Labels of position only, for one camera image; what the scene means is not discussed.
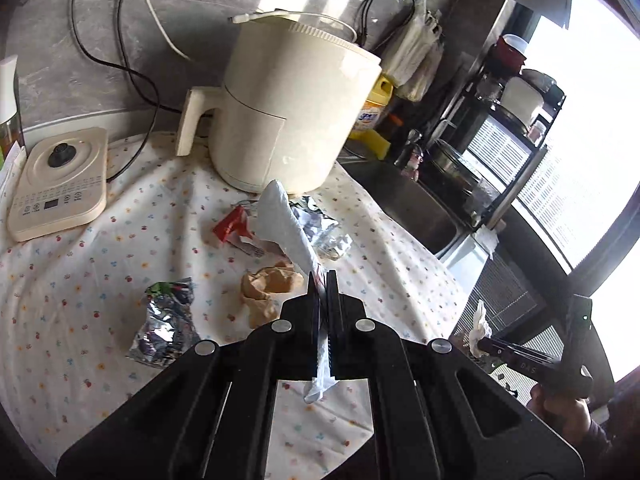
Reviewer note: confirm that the red bowl white lid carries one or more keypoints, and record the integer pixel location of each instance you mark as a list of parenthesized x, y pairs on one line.
[(510, 50)]

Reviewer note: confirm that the metal pot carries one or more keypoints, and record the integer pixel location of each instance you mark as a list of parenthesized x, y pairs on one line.
[(452, 165)]

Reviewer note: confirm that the red snack wrapper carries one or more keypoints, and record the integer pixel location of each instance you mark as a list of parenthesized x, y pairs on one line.
[(230, 227)]

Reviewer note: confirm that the small bottle pink label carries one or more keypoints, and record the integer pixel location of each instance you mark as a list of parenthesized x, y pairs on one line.
[(412, 160)]

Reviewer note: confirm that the silver printed wrapper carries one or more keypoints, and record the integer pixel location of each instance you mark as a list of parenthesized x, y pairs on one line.
[(320, 225)]

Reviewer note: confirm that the person's right forearm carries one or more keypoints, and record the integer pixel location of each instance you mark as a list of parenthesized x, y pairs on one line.
[(602, 435)]

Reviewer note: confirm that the yellow plastic container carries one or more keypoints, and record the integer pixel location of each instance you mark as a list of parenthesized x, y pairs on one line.
[(372, 110)]

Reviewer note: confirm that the long white plastic wrapper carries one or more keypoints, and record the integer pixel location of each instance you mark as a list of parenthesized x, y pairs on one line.
[(285, 220)]

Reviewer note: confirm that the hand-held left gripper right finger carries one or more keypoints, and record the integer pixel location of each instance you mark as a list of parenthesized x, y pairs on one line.
[(340, 312)]

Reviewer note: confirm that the floral print tablecloth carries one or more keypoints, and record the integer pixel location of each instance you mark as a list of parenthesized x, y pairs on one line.
[(100, 270)]

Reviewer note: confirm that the white tissue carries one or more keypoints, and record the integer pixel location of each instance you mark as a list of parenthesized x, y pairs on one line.
[(479, 327)]

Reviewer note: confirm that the white ceramic container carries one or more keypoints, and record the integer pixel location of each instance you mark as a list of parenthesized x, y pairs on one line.
[(522, 100)]

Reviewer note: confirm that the window with mesh screen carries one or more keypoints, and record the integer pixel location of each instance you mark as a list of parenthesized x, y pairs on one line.
[(575, 135)]

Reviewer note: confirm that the silver foil packet green print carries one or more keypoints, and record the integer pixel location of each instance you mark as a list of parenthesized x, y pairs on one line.
[(160, 330)]

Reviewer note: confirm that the crumpled brown paper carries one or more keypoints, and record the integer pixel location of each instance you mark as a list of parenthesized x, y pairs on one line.
[(265, 285)]

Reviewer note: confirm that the hanging plastic bags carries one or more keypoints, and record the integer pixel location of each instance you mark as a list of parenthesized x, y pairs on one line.
[(415, 55)]

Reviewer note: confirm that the cream kettle heating base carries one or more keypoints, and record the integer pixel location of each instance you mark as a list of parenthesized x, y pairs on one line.
[(60, 195)]

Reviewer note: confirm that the black dish rack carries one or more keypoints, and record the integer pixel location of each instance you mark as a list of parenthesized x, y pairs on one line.
[(505, 195)]

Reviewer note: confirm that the steel sink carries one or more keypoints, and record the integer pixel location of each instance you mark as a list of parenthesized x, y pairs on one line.
[(415, 205)]

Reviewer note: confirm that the white cloth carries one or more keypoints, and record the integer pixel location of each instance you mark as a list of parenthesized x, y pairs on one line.
[(486, 240)]

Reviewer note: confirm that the yellow sponge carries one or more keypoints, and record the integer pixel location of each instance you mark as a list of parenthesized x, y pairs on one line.
[(381, 147)]

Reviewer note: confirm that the person's right hand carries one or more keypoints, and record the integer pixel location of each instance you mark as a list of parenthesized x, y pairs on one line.
[(560, 412)]

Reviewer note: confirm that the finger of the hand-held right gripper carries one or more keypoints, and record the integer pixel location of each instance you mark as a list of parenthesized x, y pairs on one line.
[(520, 355)]

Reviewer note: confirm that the cream air fryer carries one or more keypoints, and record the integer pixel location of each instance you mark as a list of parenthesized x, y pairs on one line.
[(280, 110)]

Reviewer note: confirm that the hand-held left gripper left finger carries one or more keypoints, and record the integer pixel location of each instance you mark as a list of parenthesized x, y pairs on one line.
[(304, 312)]

